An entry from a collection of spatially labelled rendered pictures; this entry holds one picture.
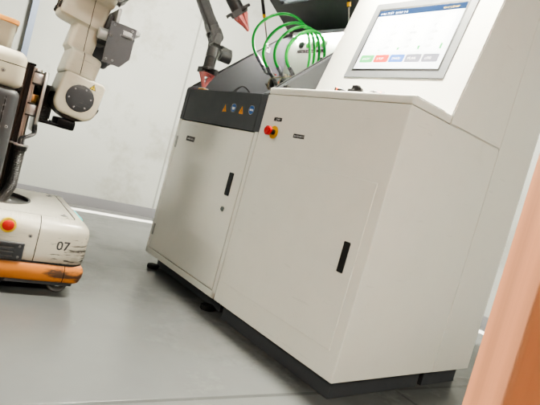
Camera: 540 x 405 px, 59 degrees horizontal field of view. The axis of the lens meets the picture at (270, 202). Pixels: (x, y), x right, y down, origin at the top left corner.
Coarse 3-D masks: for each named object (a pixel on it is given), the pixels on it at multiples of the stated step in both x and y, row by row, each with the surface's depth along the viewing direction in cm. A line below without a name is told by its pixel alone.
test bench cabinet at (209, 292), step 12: (180, 120) 248; (252, 132) 202; (252, 144) 197; (168, 168) 249; (240, 192) 198; (156, 216) 251; (228, 240) 199; (156, 252) 244; (156, 264) 251; (168, 264) 233; (180, 276) 236; (192, 276) 215; (216, 276) 201; (192, 288) 226; (204, 288) 206; (216, 288) 200; (204, 300) 217
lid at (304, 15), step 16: (272, 0) 267; (288, 0) 261; (304, 0) 252; (320, 0) 242; (336, 0) 235; (352, 0) 228; (288, 16) 269; (304, 16) 261; (320, 16) 252; (336, 16) 244
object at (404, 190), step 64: (384, 0) 201; (512, 0) 161; (512, 64) 170; (320, 128) 169; (384, 128) 147; (448, 128) 155; (256, 192) 189; (320, 192) 163; (384, 192) 143; (448, 192) 163; (256, 256) 183; (320, 256) 158; (384, 256) 149; (448, 256) 172; (256, 320) 177; (320, 320) 154; (384, 320) 156; (320, 384) 155; (384, 384) 170
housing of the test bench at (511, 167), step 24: (528, 72) 178; (528, 96) 182; (528, 120) 186; (504, 144) 179; (528, 144) 191; (504, 168) 183; (528, 168) 195; (504, 192) 187; (480, 216) 180; (504, 216) 192; (480, 240) 184; (504, 240) 196; (480, 264) 188; (480, 288) 193; (456, 312) 185; (480, 312) 197; (456, 336) 189; (456, 360) 194
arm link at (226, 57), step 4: (216, 36) 234; (220, 36) 236; (216, 40) 235; (220, 40) 236; (208, 44) 240; (212, 44) 238; (216, 44) 236; (224, 48) 239; (224, 52) 239; (228, 52) 241; (220, 56) 239; (224, 56) 239; (228, 56) 240; (220, 60) 240; (224, 60) 240; (228, 60) 241
